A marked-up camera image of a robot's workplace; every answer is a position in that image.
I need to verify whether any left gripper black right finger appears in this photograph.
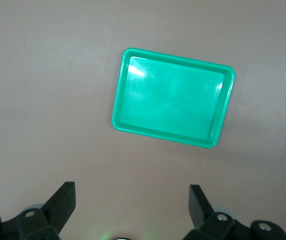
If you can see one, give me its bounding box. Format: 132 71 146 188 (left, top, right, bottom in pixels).
182 184 286 240

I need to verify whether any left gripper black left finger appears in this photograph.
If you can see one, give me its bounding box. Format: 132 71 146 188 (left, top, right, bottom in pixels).
0 181 77 240

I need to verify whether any green plastic tray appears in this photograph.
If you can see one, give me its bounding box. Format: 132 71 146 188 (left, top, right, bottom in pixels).
111 47 236 150

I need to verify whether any brown table cover mat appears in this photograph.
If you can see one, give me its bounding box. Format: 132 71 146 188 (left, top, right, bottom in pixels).
0 0 286 240

